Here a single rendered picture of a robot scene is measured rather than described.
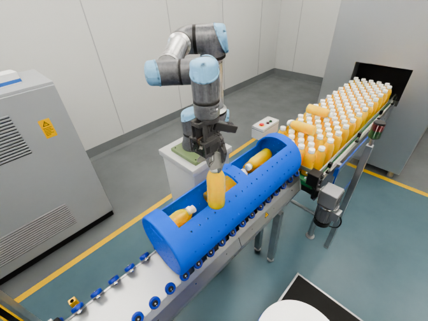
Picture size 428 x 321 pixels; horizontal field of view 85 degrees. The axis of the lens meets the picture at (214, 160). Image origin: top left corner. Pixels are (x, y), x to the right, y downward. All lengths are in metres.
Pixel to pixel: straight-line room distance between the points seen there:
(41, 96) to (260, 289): 2.16
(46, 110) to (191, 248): 1.53
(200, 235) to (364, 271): 1.75
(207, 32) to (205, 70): 0.48
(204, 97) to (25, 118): 1.62
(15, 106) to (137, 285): 1.44
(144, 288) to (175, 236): 0.33
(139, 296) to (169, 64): 0.91
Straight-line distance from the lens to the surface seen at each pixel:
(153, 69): 0.74
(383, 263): 2.57
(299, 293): 2.01
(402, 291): 2.50
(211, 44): 1.07
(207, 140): 0.69
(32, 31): 3.30
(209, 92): 0.63
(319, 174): 1.53
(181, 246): 0.93
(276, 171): 1.22
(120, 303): 1.18
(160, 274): 1.18
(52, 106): 2.09
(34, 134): 2.13
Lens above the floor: 1.95
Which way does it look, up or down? 37 degrees down
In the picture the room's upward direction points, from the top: 4 degrees counter-clockwise
